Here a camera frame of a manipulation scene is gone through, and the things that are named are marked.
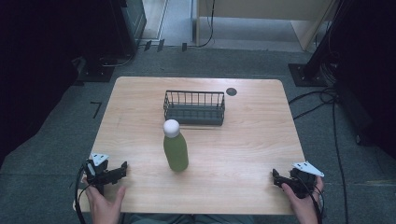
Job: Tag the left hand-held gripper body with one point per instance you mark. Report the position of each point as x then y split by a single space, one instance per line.
97 172

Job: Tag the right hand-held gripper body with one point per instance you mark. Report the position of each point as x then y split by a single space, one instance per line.
303 182

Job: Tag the person's right hand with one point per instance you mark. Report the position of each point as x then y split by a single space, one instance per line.
303 208

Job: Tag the person's left hand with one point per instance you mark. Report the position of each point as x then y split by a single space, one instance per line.
104 205

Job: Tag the green bottle with white cap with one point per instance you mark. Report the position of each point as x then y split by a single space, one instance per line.
175 146

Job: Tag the black tape corner mark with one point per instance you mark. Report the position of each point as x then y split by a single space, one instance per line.
97 107

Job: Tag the dark floor box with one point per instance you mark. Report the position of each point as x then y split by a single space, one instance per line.
355 115

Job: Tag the dark round table grommet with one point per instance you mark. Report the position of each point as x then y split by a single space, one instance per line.
231 91

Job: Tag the black metal stand with base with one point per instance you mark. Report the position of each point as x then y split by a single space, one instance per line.
320 46

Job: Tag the black equipment cabinet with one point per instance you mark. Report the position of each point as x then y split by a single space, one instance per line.
126 25

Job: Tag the beige wooden cabinet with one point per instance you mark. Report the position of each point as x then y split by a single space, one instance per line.
264 12

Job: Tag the black stand base plate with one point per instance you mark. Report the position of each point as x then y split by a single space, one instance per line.
95 70

